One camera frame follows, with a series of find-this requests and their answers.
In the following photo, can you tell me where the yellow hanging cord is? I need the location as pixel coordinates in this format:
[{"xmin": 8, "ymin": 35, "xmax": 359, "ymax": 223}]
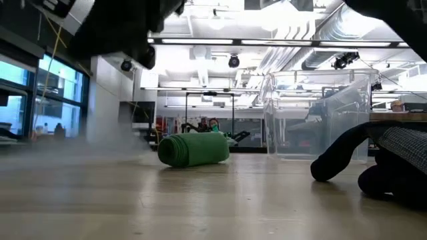
[{"xmin": 29, "ymin": 19, "xmax": 65, "ymax": 143}]

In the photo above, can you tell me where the dark bottle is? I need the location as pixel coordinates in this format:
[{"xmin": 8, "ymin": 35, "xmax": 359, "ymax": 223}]
[{"xmin": 53, "ymin": 122, "xmax": 67, "ymax": 141}]

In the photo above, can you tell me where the black window frame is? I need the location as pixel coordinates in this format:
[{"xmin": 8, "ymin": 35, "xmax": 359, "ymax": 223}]
[{"xmin": 0, "ymin": 53, "xmax": 90, "ymax": 141}]

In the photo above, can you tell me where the black grey work glove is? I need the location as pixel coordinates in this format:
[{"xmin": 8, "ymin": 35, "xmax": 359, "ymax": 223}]
[{"xmin": 310, "ymin": 120, "xmax": 427, "ymax": 209}]

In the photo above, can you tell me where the black overhead light bar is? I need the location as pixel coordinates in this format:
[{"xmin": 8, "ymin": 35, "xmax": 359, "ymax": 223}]
[{"xmin": 148, "ymin": 37, "xmax": 410, "ymax": 49}]

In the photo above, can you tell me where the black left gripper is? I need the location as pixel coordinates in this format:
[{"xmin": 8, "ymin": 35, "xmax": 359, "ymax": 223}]
[{"xmin": 67, "ymin": 0, "xmax": 186, "ymax": 71}]

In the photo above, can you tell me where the silver ventilation duct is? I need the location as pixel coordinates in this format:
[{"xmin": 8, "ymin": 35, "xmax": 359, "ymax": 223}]
[{"xmin": 313, "ymin": 0, "xmax": 380, "ymax": 41}]

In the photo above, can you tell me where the green elastic bandage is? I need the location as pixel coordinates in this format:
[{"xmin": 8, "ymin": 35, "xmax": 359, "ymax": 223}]
[{"xmin": 157, "ymin": 132, "xmax": 231, "ymax": 169}]

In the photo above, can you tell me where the black background rig frame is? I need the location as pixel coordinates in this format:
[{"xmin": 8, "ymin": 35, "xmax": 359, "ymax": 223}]
[{"xmin": 184, "ymin": 92, "xmax": 236, "ymax": 135}]

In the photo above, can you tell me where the black monitor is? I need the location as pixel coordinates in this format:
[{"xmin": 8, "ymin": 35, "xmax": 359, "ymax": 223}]
[{"xmin": 118, "ymin": 101, "xmax": 157, "ymax": 125}]

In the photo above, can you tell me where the clear plastic container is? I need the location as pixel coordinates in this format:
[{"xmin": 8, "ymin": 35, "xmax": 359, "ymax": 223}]
[{"xmin": 262, "ymin": 69, "xmax": 380, "ymax": 163}]

